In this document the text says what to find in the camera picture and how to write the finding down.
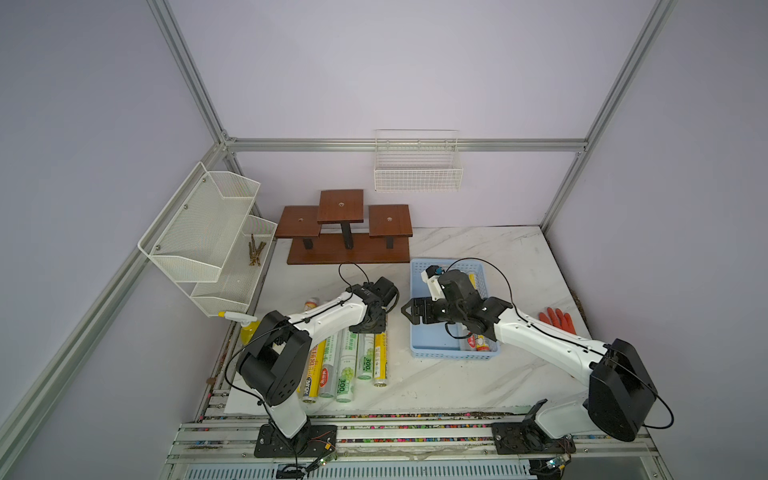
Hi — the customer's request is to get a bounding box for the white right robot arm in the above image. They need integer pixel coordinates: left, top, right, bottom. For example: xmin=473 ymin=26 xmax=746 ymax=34
xmin=401 ymin=265 xmax=661 ymax=445

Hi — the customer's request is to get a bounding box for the red rubber glove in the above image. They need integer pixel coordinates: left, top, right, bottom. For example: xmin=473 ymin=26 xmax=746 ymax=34
xmin=538 ymin=307 xmax=576 ymax=334

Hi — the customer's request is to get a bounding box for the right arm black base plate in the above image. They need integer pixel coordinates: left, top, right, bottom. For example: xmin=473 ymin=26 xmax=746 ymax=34
xmin=491 ymin=399 xmax=576 ymax=455

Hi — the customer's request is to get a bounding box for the brown wooden tiered stand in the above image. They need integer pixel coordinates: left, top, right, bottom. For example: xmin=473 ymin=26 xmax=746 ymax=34
xmin=275 ymin=189 xmax=413 ymax=265

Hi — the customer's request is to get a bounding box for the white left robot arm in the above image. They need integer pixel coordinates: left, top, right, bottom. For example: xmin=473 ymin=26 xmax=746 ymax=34
xmin=235 ymin=277 xmax=399 ymax=441

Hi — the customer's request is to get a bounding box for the wooden clothespins bundle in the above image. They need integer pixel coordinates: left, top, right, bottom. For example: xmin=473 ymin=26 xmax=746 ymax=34
xmin=248 ymin=234 xmax=267 ymax=266

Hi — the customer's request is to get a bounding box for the yellow wrap roll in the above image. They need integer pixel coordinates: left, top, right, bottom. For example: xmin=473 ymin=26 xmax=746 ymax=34
xmin=469 ymin=273 xmax=490 ymax=352
xmin=373 ymin=333 xmax=388 ymax=387
xmin=298 ymin=298 xmax=320 ymax=397
xmin=301 ymin=341 xmax=326 ymax=403

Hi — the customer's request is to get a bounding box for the white wire wall basket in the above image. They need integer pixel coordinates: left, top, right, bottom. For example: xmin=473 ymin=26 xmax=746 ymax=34
xmin=374 ymin=129 xmax=464 ymax=193

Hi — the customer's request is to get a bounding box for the aluminium rail frame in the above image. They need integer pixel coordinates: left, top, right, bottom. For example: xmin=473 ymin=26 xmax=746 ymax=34
xmin=160 ymin=390 xmax=671 ymax=479

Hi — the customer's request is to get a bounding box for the light blue plastic basket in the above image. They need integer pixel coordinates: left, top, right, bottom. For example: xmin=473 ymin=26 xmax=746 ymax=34
xmin=410 ymin=258 xmax=500 ymax=360

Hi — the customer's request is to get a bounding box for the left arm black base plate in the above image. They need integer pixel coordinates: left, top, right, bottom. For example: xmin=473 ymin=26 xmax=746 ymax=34
xmin=254 ymin=423 xmax=338 ymax=459

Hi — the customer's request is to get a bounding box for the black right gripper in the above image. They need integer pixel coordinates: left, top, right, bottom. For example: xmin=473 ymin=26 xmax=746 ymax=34
xmin=401 ymin=296 xmax=465 ymax=325

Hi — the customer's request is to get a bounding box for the white mesh two-tier shelf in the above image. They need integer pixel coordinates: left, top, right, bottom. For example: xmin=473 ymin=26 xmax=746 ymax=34
xmin=137 ymin=163 xmax=277 ymax=317

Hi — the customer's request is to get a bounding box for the yellow spray bottle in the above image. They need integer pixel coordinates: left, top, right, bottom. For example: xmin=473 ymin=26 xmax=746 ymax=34
xmin=218 ymin=311 xmax=260 ymax=345

